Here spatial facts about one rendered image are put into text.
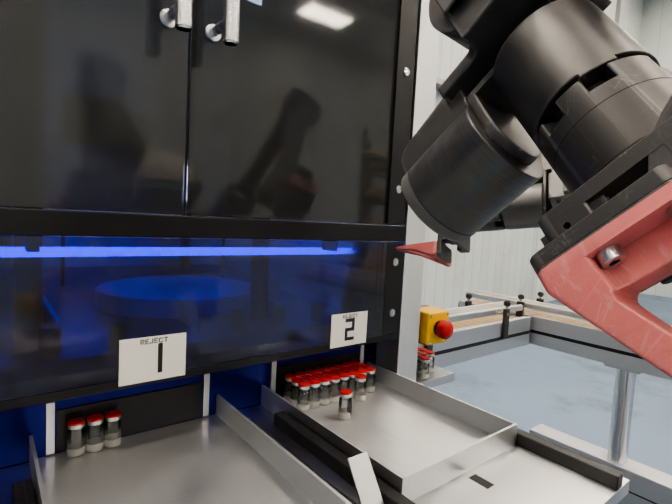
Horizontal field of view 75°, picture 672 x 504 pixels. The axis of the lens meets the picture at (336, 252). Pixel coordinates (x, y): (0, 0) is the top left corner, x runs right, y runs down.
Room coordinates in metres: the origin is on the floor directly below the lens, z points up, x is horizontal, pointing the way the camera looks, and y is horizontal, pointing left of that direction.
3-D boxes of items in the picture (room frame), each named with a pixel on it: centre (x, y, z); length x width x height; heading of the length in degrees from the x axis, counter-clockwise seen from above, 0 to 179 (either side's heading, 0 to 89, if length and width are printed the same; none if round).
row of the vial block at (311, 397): (0.80, -0.02, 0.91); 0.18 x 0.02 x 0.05; 129
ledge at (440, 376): (1.00, -0.19, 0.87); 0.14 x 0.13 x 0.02; 39
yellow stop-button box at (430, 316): (0.96, -0.21, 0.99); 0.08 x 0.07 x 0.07; 39
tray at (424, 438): (0.71, -0.09, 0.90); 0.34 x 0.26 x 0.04; 39
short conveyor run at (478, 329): (1.25, -0.34, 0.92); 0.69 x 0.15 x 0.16; 129
